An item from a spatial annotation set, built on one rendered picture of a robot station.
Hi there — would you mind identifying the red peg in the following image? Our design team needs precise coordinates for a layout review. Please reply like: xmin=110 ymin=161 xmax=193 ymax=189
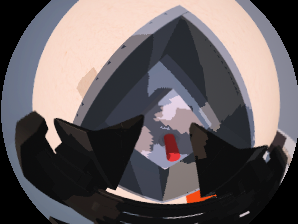
xmin=164 ymin=133 xmax=180 ymax=163

